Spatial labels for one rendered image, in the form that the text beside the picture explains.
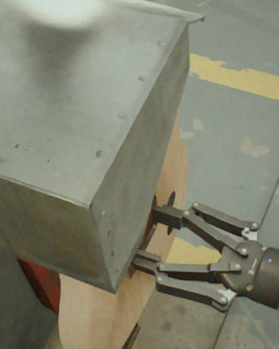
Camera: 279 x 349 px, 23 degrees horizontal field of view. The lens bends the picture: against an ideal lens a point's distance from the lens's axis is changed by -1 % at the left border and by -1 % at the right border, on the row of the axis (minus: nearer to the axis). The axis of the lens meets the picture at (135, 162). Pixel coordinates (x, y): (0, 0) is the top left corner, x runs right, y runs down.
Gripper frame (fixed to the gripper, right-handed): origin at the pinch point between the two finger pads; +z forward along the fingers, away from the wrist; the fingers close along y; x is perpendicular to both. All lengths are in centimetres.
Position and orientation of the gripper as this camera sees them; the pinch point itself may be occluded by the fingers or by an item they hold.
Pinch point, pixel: (144, 233)
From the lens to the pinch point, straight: 96.8
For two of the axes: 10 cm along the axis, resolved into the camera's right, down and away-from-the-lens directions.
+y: 4.1, -7.1, 5.7
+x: -0.6, -6.4, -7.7
